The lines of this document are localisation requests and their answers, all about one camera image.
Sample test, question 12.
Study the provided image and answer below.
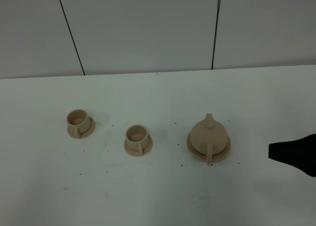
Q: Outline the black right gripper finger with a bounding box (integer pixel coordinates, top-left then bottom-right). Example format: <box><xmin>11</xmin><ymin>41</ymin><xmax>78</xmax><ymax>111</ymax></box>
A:
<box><xmin>268</xmin><ymin>134</ymin><xmax>316</xmax><ymax>177</ymax></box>

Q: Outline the tan teapot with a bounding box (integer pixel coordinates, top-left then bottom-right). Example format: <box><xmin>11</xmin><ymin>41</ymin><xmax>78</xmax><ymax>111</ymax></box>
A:
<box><xmin>189</xmin><ymin>113</ymin><xmax>229</xmax><ymax>165</ymax></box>

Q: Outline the large tan teapot saucer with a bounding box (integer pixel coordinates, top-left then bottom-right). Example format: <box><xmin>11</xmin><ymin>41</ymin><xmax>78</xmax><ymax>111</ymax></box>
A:
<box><xmin>186</xmin><ymin>134</ymin><xmax>231</xmax><ymax>163</ymax></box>

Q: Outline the middle tan saucer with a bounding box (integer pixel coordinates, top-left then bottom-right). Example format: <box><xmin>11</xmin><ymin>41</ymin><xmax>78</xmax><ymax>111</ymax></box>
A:
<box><xmin>124</xmin><ymin>135</ymin><xmax>153</xmax><ymax>157</ymax></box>

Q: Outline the middle tan teacup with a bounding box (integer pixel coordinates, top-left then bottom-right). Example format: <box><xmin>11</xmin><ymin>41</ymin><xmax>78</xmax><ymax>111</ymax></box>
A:
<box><xmin>125</xmin><ymin>125</ymin><xmax>149</xmax><ymax>142</ymax></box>

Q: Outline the tan teacup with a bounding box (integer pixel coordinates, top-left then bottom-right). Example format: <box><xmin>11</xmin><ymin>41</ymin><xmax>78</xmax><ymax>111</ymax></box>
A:
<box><xmin>125</xmin><ymin>125</ymin><xmax>149</xmax><ymax>142</ymax></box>
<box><xmin>66</xmin><ymin>109</ymin><xmax>91</xmax><ymax>139</ymax></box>

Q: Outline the left tan saucer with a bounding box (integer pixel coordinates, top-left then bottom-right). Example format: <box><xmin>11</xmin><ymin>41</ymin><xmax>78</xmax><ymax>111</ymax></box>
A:
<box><xmin>67</xmin><ymin>117</ymin><xmax>96</xmax><ymax>139</ymax></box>

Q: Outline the left tan teacup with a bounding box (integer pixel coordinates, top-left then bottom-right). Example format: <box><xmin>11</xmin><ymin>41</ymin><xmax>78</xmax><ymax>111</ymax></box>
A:
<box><xmin>66</xmin><ymin>109</ymin><xmax>91</xmax><ymax>139</ymax></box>

